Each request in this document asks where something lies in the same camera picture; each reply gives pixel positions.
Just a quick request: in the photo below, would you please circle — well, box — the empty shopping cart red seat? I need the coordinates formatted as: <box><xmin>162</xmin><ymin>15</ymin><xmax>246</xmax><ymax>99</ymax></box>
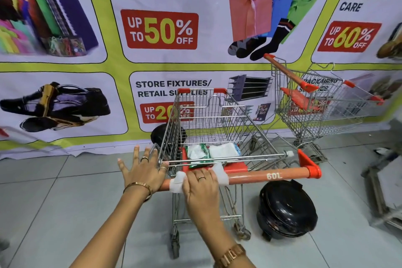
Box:
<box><xmin>263</xmin><ymin>53</ymin><xmax>385</xmax><ymax>149</ymax></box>

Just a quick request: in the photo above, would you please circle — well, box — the gold bangle bracelet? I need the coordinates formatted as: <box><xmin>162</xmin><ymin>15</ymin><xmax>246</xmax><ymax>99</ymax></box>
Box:
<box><xmin>123</xmin><ymin>182</ymin><xmax>153</xmax><ymax>203</ymax></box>

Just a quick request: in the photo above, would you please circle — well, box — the person's left forearm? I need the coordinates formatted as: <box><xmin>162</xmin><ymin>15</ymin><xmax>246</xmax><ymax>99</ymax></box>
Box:
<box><xmin>70</xmin><ymin>187</ymin><xmax>152</xmax><ymax>268</ymax></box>

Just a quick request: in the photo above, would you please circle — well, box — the person's right hand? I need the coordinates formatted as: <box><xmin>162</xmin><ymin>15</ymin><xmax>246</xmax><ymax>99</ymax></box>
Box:
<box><xmin>182</xmin><ymin>172</ymin><xmax>233</xmax><ymax>248</ymax></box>

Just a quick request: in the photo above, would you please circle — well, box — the white cleaning wipe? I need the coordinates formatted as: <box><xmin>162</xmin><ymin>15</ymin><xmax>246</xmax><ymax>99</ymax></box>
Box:
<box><xmin>169</xmin><ymin>163</ymin><xmax>229</xmax><ymax>194</ymax></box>

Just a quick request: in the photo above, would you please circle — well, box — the shopping cart with orange handle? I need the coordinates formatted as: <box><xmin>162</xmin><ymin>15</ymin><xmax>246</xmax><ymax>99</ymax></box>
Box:
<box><xmin>150</xmin><ymin>88</ymin><xmax>323</xmax><ymax>259</ymax></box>

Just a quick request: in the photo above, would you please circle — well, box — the printed store banner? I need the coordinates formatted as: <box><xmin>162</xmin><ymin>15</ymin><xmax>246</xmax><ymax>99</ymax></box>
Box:
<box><xmin>0</xmin><ymin>0</ymin><xmax>402</xmax><ymax>161</ymax></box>

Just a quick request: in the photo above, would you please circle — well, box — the gold wrist watch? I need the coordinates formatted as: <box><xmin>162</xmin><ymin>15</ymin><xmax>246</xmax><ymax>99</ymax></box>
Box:
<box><xmin>214</xmin><ymin>244</ymin><xmax>247</xmax><ymax>268</ymax></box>

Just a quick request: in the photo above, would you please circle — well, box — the person's left hand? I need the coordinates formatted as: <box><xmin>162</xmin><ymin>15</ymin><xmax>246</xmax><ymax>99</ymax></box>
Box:
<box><xmin>118</xmin><ymin>145</ymin><xmax>170</xmax><ymax>197</ymax></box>

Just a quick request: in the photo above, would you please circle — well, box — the grey metal rack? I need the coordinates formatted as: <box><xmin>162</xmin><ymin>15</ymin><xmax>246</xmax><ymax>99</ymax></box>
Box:
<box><xmin>361</xmin><ymin>140</ymin><xmax>402</xmax><ymax>231</ymax></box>

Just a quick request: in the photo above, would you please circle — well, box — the green wipes packet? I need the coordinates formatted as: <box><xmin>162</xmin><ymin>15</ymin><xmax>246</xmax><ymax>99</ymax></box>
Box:
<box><xmin>185</xmin><ymin>143</ymin><xmax>210</xmax><ymax>169</ymax></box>

